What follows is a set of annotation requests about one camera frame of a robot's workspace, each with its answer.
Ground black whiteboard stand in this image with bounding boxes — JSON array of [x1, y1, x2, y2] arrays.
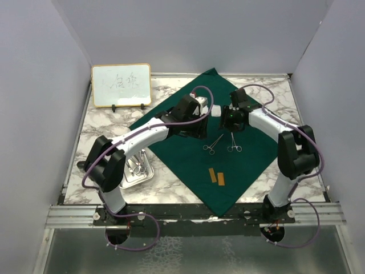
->
[[111, 103, 146, 112]]

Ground pile of steel instruments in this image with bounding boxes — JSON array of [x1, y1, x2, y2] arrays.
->
[[125, 150, 148, 176]]

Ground stainless steel instrument tray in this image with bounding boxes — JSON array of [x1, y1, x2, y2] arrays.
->
[[120, 149, 154, 189]]

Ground silver forceps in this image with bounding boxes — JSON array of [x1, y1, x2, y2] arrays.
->
[[227, 132, 242, 152], [203, 134, 223, 155]]

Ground orange indicator strip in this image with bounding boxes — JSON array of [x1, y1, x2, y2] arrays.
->
[[209, 168, 217, 183], [217, 172, 225, 186]]

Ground green surgical drape cloth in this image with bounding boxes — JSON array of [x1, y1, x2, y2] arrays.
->
[[128, 67, 301, 217]]

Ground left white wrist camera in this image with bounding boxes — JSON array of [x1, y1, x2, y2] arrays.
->
[[189, 93, 209, 116]]

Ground purple cable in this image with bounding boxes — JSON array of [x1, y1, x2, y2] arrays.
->
[[82, 85, 214, 252], [242, 84, 325, 248]]

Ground black mounting base rail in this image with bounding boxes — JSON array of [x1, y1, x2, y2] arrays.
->
[[92, 203, 295, 227]]

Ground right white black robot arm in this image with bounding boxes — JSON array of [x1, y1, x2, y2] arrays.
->
[[220, 88, 320, 223]]

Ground small framed whiteboard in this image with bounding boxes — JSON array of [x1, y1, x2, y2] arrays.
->
[[91, 63, 152, 108]]

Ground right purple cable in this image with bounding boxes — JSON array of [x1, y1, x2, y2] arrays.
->
[[242, 84, 325, 248]]

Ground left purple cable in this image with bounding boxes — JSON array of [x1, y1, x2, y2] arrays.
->
[[82, 85, 214, 252]]

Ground white gauze pad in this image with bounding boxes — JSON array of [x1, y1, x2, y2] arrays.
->
[[210, 105, 221, 117]]

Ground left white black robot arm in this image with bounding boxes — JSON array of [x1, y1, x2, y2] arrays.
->
[[82, 95, 214, 225]]

